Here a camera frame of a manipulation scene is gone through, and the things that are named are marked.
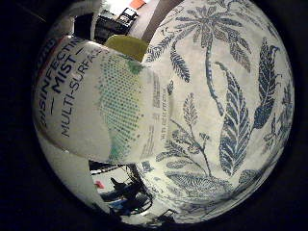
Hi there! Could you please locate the white disinfecting mist spray bottle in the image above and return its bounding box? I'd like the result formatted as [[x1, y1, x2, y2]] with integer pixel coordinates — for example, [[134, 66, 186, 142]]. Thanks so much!
[[31, 34, 171, 166]]

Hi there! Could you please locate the blue floral white tablecloth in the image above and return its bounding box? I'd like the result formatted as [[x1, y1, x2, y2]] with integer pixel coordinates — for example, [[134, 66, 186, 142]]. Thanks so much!
[[133, 0, 296, 225]]

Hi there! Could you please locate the yellow-green chair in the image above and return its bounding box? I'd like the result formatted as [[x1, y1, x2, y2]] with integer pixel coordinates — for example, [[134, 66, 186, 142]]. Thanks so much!
[[104, 34, 150, 64]]

